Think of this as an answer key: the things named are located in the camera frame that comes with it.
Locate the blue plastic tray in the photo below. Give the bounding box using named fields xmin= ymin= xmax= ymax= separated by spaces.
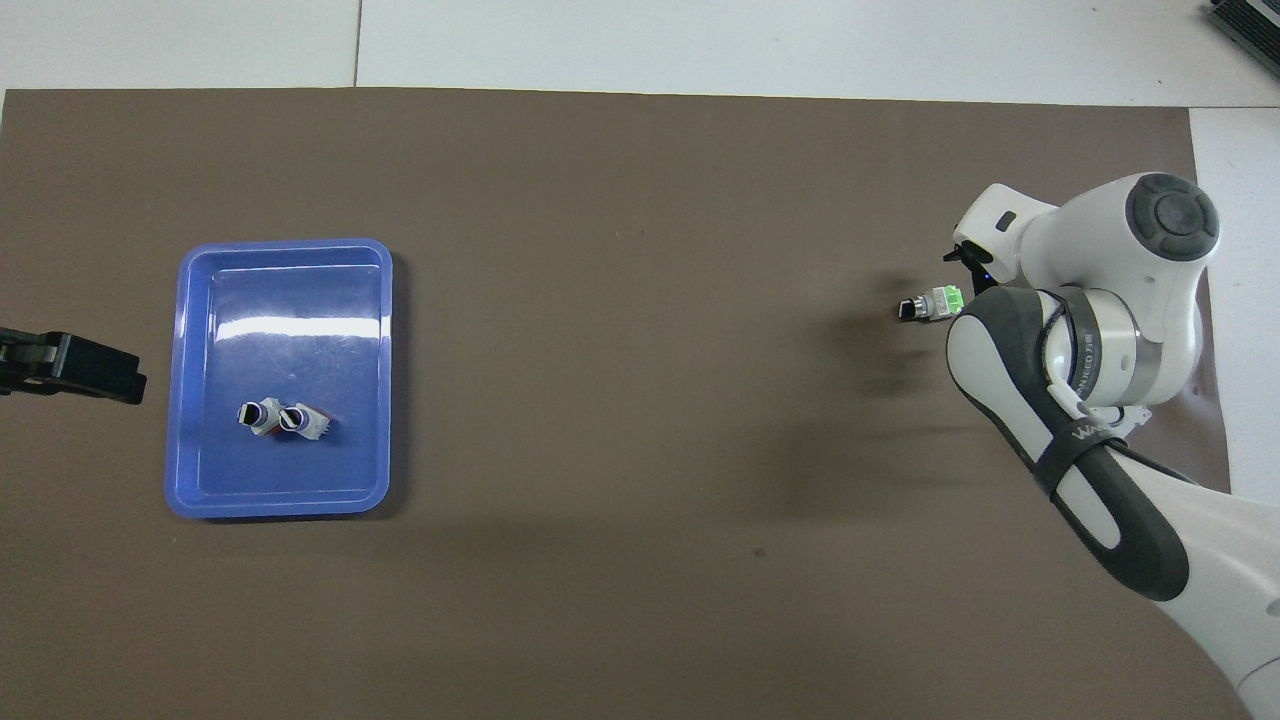
xmin=163 ymin=238 xmax=395 ymax=521

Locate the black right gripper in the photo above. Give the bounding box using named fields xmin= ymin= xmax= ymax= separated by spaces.
xmin=943 ymin=245 xmax=998 ymax=299

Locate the brown table mat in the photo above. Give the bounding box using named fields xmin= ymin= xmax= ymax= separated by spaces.
xmin=0 ymin=88 xmax=1256 ymax=720

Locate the white black switch component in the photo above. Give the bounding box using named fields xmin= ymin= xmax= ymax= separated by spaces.
xmin=237 ymin=398 xmax=284 ymax=438

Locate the grey finned device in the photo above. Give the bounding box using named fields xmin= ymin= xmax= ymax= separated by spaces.
xmin=1205 ymin=0 xmax=1280 ymax=56

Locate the bright green base rotary switch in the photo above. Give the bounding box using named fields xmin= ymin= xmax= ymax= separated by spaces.
xmin=897 ymin=285 xmax=969 ymax=323

